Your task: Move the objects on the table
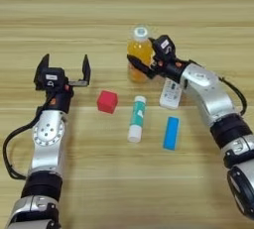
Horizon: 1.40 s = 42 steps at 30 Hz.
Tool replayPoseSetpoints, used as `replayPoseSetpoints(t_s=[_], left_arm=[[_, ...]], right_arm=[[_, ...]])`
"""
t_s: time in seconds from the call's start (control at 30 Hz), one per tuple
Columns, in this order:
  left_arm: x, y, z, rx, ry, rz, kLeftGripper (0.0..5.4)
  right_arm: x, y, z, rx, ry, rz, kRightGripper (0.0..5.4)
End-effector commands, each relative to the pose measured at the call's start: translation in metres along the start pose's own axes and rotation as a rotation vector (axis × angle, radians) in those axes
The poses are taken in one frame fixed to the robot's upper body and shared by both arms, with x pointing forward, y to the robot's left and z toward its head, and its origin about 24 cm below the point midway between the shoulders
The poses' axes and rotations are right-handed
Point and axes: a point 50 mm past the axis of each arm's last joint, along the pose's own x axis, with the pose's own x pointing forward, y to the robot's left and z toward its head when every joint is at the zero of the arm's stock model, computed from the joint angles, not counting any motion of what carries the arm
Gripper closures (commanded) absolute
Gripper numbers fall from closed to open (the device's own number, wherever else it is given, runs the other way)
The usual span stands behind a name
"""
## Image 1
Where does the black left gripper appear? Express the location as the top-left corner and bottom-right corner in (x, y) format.
(33, 53), (92, 115)

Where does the white remote control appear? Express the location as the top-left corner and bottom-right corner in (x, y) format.
(159, 77), (184, 111)

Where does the right gripper labelled black box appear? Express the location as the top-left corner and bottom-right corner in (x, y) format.
(152, 34), (178, 63)

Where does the orange juice bottle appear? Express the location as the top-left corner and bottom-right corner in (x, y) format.
(126, 24), (156, 84)

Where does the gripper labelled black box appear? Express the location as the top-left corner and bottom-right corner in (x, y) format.
(152, 34), (178, 63)
(33, 66), (66, 91)

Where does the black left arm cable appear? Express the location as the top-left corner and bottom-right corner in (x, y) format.
(2, 106), (44, 181)

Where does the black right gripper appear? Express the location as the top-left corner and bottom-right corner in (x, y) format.
(126, 37), (191, 84)

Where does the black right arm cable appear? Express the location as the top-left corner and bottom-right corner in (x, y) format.
(189, 58), (249, 117)

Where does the left gripper labelled black box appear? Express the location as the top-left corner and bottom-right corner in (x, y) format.
(33, 66), (66, 91)

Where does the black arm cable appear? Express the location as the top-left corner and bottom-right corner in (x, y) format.
(2, 106), (44, 181)
(189, 58), (249, 117)

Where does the blue rectangular block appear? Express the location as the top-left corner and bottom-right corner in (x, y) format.
(162, 116), (181, 152)

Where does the white and green tube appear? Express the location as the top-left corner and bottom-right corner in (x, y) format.
(127, 94), (148, 144)

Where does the red cube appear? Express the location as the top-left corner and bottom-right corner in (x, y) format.
(96, 89), (119, 115)

